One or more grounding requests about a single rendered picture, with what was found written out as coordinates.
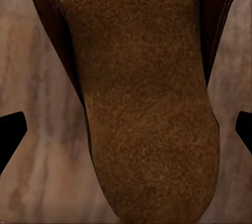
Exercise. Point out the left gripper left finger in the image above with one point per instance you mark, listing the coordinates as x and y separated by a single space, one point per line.
13 128

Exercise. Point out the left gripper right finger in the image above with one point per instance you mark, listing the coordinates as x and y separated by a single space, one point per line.
244 128

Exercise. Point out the sandal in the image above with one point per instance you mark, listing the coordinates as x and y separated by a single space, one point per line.
141 69

